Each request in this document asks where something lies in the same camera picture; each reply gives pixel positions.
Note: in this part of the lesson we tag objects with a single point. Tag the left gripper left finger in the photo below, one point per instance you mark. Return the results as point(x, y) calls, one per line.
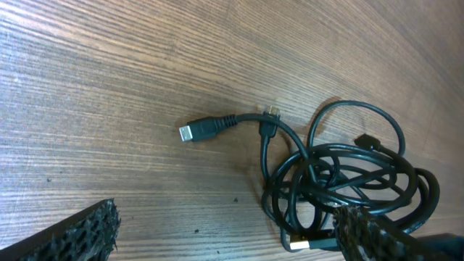
point(87, 235)

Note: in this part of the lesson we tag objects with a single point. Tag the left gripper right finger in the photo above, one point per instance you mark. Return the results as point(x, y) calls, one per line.
point(361, 236)

